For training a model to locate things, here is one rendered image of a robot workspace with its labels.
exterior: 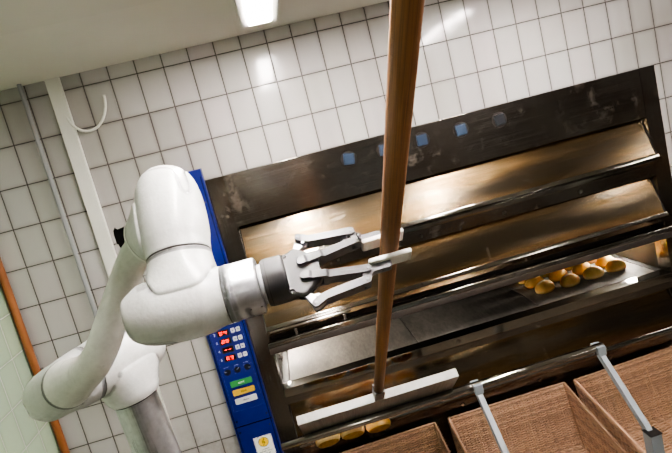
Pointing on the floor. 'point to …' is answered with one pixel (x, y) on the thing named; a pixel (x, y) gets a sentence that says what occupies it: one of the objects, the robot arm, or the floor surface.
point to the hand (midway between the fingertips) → (386, 249)
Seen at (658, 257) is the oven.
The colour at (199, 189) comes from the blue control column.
